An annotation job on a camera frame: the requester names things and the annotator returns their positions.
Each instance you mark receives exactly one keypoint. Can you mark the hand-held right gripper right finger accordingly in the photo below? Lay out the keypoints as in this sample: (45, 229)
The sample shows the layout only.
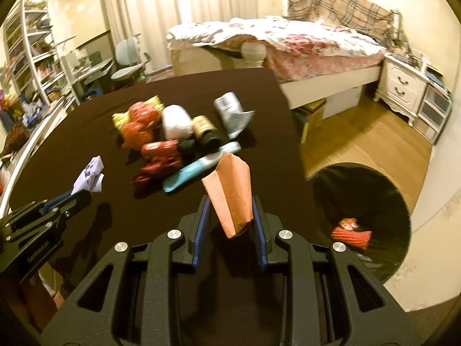
(257, 230)

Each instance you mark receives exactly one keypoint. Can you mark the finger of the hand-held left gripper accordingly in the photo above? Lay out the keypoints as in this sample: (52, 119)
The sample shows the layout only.
(54, 202)
(77, 202)

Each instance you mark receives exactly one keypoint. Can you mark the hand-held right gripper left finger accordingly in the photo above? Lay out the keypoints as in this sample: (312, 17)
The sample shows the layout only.
(205, 220)

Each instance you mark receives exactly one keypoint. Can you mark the orange paper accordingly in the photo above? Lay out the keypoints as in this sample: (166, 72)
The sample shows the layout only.
(230, 194)

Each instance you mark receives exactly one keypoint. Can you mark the yellow foam fruit net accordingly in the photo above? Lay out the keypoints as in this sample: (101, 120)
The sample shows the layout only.
(120, 119)

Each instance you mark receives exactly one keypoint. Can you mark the silver foil packet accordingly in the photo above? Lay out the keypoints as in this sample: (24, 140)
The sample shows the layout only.
(228, 110)

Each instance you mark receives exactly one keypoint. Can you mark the black round bin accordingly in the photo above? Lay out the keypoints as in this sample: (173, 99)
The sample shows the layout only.
(378, 194)

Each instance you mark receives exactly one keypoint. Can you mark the light blue wrapper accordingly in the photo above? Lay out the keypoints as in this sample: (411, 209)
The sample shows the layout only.
(187, 173)

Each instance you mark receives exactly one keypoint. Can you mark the dark red crumpled wrapper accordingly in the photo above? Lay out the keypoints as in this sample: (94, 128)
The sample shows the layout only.
(155, 171)

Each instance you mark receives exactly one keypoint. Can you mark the small black container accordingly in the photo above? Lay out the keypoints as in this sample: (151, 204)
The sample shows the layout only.
(187, 147)

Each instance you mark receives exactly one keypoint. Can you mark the brown furry toy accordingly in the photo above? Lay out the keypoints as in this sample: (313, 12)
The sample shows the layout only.
(14, 138)

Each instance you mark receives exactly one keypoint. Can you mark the red snack wrapper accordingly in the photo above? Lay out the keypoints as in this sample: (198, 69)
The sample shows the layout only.
(158, 148)

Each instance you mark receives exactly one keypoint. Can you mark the dark bottle with tan label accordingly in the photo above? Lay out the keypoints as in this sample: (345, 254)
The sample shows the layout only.
(203, 126)

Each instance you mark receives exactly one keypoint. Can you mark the orange ribbed foam net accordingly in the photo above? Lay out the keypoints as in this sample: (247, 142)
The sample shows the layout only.
(351, 238)

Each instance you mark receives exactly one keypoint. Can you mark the blue plastic item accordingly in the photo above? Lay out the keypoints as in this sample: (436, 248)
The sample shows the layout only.
(90, 93)

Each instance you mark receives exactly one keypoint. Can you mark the cardboard box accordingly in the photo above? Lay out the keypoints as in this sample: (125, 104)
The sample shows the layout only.
(311, 115)

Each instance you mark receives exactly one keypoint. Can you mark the white study desk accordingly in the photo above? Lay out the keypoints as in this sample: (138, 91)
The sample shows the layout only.
(90, 70)

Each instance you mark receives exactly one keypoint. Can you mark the white bookshelf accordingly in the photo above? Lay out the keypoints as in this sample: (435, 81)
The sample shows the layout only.
(39, 54)

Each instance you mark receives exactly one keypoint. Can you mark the pale green desk chair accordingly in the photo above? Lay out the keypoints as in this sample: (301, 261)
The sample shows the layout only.
(126, 54)

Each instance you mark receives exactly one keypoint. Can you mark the bed with floral quilt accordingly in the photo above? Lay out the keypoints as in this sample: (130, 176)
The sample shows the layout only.
(324, 83)

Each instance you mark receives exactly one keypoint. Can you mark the white round bedpost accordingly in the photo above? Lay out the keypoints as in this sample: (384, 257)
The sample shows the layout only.
(254, 54)

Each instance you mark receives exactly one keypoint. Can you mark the floral quilt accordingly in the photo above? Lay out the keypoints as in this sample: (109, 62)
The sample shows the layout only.
(306, 43)

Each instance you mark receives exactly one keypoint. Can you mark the white nightstand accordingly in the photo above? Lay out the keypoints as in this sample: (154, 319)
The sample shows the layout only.
(399, 83)

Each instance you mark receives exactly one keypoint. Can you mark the plastic drawer unit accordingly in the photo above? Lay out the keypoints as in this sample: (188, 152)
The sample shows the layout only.
(434, 111)

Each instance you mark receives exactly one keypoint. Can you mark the cream curtain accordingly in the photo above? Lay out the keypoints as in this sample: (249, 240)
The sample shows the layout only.
(162, 3)

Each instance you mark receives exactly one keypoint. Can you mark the plaid blanket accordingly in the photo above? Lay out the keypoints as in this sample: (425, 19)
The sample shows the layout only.
(342, 3)

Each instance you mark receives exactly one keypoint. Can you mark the white curved rail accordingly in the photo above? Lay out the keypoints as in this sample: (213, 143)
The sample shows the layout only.
(32, 144)

